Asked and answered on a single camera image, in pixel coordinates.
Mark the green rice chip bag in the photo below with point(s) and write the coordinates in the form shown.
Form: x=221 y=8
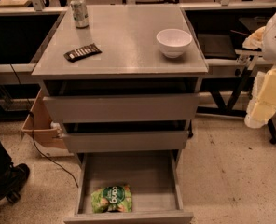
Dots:
x=112 y=199

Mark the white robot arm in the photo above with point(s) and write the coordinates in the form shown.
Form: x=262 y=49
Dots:
x=264 y=38

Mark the grey top drawer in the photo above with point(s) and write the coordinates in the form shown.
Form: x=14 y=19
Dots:
x=118 y=100

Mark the grey drawer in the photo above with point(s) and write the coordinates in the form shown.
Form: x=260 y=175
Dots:
x=125 y=136
x=118 y=100
x=151 y=175

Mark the grey bottom drawer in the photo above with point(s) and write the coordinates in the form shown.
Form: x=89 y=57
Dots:
x=151 y=175

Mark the grey drawer cabinet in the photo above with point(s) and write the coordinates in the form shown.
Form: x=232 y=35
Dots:
x=126 y=35

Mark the grey middle drawer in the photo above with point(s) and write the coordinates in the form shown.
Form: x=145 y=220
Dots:
x=125 y=136

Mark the white bowl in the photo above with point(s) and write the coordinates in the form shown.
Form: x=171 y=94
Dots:
x=173 y=42

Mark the dark snack bar wrapper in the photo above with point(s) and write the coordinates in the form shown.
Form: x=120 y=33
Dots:
x=81 y=53

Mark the silver soda can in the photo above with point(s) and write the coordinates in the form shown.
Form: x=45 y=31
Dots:
x=80 y=13

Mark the cardboard box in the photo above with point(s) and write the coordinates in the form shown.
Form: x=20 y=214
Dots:
x=38 y=125

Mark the black shoe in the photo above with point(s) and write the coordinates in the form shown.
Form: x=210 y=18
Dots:
x=12 y=181

